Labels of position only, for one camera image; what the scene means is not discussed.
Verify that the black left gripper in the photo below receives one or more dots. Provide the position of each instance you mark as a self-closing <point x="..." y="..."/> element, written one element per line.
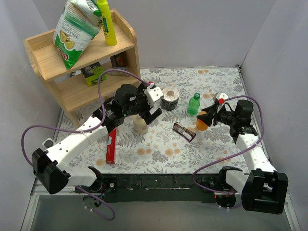
<point x="146" y="109"/>

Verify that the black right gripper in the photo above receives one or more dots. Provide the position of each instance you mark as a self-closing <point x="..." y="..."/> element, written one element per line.
<point x="214" y="115"/>

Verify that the orange juice bottle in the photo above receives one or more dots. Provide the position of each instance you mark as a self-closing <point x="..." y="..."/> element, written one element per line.
<point x="200" y="125"/>

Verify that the green plastic bottle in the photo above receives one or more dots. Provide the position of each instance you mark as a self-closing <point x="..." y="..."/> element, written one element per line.
<point x="193" y="106"/>

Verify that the green bottle cap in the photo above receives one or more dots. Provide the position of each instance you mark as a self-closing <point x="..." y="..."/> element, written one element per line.
<point x="196" y="96"/>

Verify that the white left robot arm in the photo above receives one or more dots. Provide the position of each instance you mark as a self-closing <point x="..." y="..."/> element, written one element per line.
<point x="51" y="167"/>

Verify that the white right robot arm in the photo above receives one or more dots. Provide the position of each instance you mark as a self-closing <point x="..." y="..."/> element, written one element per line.
<point x="264" y="189"/>

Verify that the cream pump soap bottle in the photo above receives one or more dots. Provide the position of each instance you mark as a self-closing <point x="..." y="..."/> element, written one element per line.
<point x="140" y="125"/>

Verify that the yellow squeeze bottle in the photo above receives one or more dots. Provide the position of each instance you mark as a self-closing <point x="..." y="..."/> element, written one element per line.
<point x="107" y="24"/>

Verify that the brown chocolate bar wrapper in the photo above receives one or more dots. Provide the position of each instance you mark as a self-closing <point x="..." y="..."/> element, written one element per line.
<point x="184" y="132"/>

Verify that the floral table mat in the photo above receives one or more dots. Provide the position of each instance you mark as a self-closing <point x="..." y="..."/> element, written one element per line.
<point x="162" y="150"/>

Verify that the red toothpaste box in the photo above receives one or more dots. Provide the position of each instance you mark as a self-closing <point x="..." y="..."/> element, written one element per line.
<point x="111" y="147"/>

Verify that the dark orange box on shelf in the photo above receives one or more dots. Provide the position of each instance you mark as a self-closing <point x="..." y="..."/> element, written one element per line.
<point x="118" y="61"/>

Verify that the wooden shelf unit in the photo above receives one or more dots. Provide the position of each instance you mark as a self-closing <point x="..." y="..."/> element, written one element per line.
<point x="74" y="93"/>

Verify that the green black box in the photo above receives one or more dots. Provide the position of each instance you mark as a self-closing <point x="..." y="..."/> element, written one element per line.
<point x="92" y="73"/>

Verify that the white button box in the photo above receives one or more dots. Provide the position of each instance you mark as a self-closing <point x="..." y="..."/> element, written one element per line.
<point x="49" y="142"/>

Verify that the green white chips bag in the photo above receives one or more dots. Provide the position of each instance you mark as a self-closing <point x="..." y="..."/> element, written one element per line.
<point x="80" y="22"/>

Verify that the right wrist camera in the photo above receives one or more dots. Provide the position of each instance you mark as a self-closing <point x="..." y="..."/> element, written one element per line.
<point x="219" y="97"/>

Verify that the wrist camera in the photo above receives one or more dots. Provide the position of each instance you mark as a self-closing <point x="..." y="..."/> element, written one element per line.
<point x="219" y="97"/>
<point x="153" y="93"/>

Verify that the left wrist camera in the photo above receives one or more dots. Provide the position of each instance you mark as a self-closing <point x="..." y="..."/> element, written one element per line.
<point x="153" y="93"/>

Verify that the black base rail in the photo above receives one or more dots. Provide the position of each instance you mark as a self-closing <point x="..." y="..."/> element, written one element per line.
<point x="160" y="187"/>

